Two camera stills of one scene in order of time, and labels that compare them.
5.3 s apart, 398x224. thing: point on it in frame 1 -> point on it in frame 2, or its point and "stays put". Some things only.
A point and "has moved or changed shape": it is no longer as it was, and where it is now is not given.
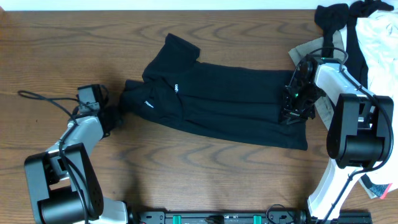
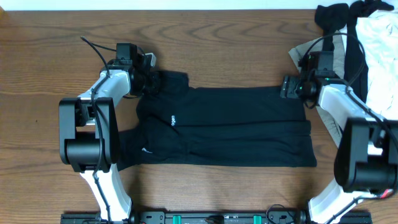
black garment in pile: [336, 17] stays put
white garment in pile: [379, 33] stays put
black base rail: [274, 215] stays put
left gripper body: [112, 117] -> [155, 82]
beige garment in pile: [315, 48] stays put
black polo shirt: [244, 101] has moved or changed shape
